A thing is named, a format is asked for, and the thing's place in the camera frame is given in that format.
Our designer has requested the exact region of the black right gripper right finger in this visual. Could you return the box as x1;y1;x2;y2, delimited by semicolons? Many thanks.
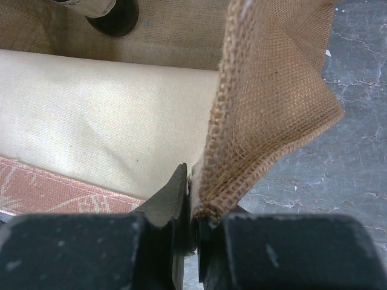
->
197;213;383;289

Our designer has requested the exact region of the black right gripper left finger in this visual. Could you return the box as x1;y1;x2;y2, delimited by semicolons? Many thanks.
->
1;164;189;289

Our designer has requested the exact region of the burlap canvas tote bag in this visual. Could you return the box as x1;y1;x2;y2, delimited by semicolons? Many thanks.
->
1;1;343;219

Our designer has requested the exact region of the red-capped beverage bottle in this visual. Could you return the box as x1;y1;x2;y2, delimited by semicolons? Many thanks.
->
54;0;139;37

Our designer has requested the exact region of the brown wooden board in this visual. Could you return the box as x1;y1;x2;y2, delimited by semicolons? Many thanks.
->
1;158;144;216

